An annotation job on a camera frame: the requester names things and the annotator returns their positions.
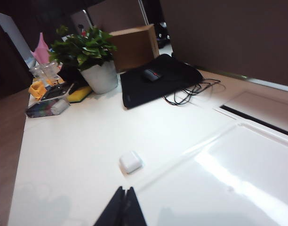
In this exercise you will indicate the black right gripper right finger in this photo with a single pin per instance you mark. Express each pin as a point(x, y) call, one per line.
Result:
point(133, 209)

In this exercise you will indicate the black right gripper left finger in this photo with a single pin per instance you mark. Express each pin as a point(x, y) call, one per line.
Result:
point(114, 209)

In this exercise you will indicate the black mouse pad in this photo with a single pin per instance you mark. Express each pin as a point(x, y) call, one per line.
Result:
point(158, 94)

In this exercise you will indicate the yellow black sponge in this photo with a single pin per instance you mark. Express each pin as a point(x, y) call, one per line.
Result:
point(79, 95)

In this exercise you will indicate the clear plastic box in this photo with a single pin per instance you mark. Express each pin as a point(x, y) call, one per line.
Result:
point(45, 108)

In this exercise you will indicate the black flat device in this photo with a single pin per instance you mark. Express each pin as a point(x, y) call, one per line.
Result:
point(54, 92)

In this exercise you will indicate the white plant pot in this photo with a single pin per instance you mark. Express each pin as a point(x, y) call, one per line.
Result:
point(99, 77)

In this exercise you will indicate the black computer mouse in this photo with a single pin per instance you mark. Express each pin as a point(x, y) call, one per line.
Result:
point(151, 75)

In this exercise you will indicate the yellow plastic holder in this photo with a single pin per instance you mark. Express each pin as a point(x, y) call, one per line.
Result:
point(35, 90)

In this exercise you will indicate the clear plastic container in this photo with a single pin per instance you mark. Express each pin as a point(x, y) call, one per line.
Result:
point(45, 70)

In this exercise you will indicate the brown cardboard box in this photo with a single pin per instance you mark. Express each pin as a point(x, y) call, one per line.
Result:
point(132, 47)

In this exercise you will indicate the green leafy plant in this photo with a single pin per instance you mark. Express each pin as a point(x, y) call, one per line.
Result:
point(87, 47)

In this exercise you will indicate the silver monitor back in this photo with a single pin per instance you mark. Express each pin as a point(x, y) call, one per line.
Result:
point(79, 20)

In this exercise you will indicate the brown side partition panel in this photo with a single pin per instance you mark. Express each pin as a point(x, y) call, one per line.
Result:
point(115, 14)

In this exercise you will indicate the brown desk divider panel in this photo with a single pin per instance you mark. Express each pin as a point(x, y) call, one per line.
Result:
point(228, 35)

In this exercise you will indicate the white flat panel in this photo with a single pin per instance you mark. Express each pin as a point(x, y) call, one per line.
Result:
point(14, 35)

